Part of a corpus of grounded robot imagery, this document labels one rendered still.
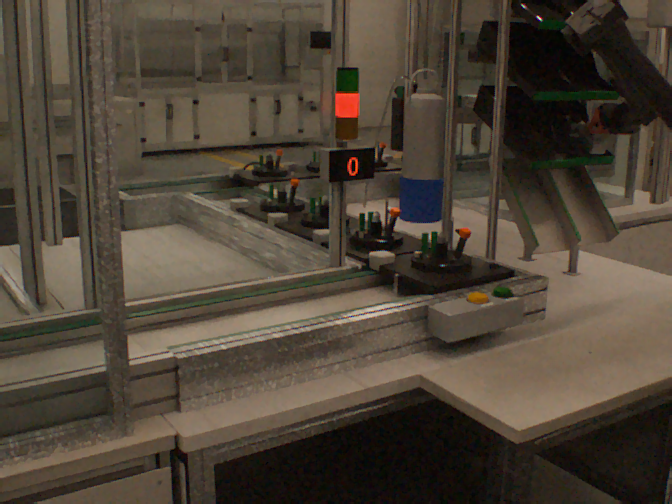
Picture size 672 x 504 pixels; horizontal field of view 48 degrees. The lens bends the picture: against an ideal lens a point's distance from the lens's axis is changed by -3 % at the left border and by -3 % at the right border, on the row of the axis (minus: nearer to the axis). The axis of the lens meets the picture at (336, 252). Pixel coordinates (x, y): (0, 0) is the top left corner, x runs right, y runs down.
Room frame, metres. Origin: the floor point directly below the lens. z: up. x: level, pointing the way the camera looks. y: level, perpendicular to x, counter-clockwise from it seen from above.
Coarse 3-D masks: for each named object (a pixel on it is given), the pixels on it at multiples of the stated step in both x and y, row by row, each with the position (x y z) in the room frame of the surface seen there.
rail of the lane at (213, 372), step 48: (480, 288) 1.59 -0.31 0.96; (528, 288) 1.64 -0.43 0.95; (240, 336) 1.29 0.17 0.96; (288, 336) 1.30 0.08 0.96; (336, 336) 1.36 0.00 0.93; (384, 336) 1.42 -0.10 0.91; (432, 336) 1.49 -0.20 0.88; (480, 336) 1.56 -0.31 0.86; (192, 384) 1.20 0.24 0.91; (240, 384) 1.25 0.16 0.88; (288, 384) 1.30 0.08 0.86
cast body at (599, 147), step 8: (584, 128) 1.90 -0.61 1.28; (592, 128) 1.88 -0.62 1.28; (584, 136) 1.90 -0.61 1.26; (592, 136) 1.87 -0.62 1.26; (600, 136) 1.87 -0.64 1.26; (584, 144) 1.90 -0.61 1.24; (592, 144) 1.87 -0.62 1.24; (600, 144) 1.87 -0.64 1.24; (592, 152) 1.87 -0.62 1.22; (600, 152) 1.88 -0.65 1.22
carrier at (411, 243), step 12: (360, 216) 1.97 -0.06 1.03; (372, 216) 1.98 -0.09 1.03; (360, 228) 1.97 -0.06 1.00; (372, 228) 1.93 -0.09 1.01; (384, 228) 2.10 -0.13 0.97; (348, 240) 1.96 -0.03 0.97; (360, 240) 1.89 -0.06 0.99; (372, 240) 1.88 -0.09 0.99; (384, 240) 1.88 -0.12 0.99; (396, 240) 1.89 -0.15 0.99; (408, 240) 1.96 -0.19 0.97; (420, 240) 1.97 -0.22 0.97; (348, 252) 1.84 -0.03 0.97; (360, 252) 1.84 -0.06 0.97; (396, 252) 1.84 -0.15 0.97; (408, 252) 1.85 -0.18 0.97
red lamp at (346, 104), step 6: (336, 96) 1.72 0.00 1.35; (342, 96) 1.70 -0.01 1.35; (348, 96) 1.70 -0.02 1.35; (354, 96) 1.71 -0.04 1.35; (336, 102) 1.71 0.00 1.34; (342, 102) 1.70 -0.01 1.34; (348, 102) 1.70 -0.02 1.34; (354, 102) 1.71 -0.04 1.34; (336, 108) 1.71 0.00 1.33; (342, 108) 1.70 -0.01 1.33; (348, 108) 1.70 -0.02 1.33; (354, 108) 1.71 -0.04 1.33; (336, 114) 1.71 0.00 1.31; (342, 114) 1.70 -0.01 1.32; (348, 114) 1.70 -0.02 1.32; (354, 114) 1.71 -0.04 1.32
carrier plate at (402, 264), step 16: (400, 256) 1.80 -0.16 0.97; (384, 272) 1.71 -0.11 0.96; (400, 272) 1.67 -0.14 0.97; (416, 272) 1.67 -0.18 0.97; (464, 272) 1.68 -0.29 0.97; (480, 272) 1.68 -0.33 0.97; (496, 272) 1.68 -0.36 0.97; (512, 272) 1.69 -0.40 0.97; (432, 288) 1.57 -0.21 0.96; (448, 288) 1.59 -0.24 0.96
